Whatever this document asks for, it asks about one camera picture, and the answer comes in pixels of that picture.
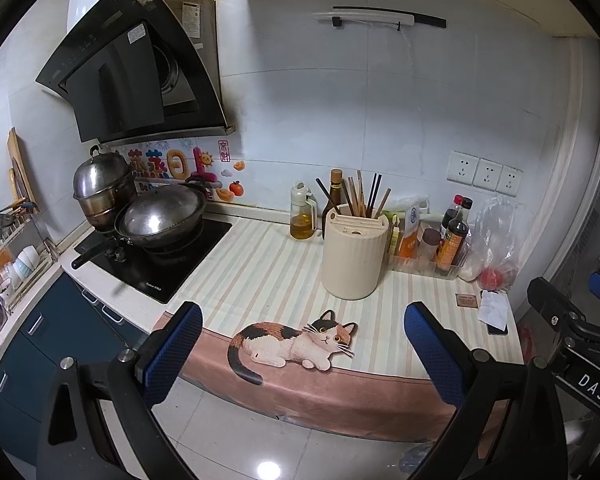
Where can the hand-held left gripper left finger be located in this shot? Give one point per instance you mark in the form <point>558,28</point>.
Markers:
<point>172,350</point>

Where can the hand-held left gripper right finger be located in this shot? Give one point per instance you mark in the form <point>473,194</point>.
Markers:
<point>432,355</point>

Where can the beige utensil holder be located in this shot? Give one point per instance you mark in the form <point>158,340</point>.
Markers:
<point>352,260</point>

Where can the set of chopsticks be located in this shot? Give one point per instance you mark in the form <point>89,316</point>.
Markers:
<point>360,195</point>

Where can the white paper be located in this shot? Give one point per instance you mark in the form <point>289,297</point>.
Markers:
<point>492,310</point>

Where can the black smartphone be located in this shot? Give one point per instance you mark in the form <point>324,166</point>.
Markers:
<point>497,330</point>

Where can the small brown card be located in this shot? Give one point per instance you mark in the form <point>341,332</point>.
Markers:
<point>466,300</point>

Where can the red tomato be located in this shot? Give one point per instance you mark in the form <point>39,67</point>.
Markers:
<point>492,279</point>

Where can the black induction cooktop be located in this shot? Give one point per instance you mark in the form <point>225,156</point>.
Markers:
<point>170,270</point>

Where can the white powder bag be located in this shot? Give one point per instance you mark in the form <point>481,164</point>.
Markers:
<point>472,267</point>

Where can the clear plastic organizer tray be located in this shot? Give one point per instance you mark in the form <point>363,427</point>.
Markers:
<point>415,266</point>

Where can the clear plastic bag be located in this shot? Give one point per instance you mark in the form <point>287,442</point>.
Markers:
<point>500,230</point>

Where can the dark soy sauce bottle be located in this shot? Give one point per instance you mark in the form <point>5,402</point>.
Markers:
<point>452,250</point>

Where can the brown-lid jar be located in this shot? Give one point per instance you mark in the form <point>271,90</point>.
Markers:
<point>430,245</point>

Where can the cat-print striped tablecloth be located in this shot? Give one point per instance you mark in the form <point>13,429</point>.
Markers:
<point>260,280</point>

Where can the yellow-green box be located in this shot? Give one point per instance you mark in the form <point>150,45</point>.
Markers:
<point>393,235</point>

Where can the white and orange seasoning bag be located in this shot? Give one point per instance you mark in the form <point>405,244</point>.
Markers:
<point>412,230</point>

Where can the blue cabinet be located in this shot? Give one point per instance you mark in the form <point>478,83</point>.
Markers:
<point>45,340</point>

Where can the red-capped dark bottle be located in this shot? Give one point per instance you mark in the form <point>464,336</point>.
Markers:
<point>464,205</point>

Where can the steel wok with lid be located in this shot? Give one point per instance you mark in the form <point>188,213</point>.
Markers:
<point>160,215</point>

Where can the white bowl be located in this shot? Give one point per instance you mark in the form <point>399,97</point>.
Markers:
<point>28,259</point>
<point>15,274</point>

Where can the metal dish rack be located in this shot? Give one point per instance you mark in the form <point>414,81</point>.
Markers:
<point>25,260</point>

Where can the steel steamer pot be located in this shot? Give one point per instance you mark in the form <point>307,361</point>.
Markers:
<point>102,185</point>

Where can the oil dispenser bottle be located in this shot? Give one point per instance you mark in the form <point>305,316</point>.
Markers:
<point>302,215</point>

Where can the dark bottle with brown cap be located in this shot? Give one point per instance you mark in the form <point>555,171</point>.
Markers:
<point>332,195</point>

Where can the wooden cutting board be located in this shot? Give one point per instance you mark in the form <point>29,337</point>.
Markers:
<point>22,170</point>

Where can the black range hood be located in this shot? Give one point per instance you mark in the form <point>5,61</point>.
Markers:
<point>130,75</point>

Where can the white wall outlet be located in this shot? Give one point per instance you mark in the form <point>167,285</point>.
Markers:
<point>463,166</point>
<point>509,181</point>
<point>487,174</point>

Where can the colourful wall stickers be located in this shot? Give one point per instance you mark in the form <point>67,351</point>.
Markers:
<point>180,165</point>

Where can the white wall-mounted rail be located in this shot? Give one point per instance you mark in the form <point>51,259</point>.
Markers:
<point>370,17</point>

